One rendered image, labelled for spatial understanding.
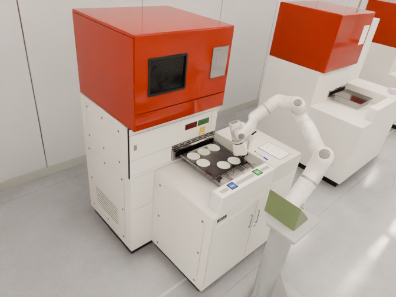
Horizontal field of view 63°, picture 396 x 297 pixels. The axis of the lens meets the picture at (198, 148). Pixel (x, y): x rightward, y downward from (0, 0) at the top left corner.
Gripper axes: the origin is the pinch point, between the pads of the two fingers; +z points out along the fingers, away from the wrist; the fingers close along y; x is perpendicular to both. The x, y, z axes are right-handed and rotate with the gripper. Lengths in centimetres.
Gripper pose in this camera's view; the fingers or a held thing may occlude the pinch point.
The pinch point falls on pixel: (242, 159)
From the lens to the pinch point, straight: 245.9
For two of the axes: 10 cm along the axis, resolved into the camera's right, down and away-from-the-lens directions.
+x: 2.7, -4.9, 8.3
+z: 2.4, 8.7, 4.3
